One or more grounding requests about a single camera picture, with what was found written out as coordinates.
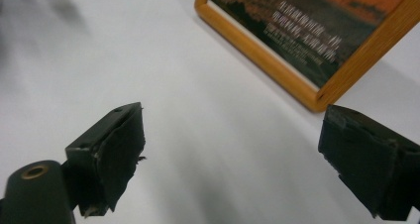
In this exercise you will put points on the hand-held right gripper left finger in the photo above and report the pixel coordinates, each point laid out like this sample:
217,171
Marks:
110,158

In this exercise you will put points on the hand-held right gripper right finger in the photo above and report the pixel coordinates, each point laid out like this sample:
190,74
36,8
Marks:
366,164

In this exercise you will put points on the wooden photo frame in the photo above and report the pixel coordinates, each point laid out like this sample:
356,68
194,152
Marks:
297,35

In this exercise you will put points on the white table sheet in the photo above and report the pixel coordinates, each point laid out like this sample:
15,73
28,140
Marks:
204,134

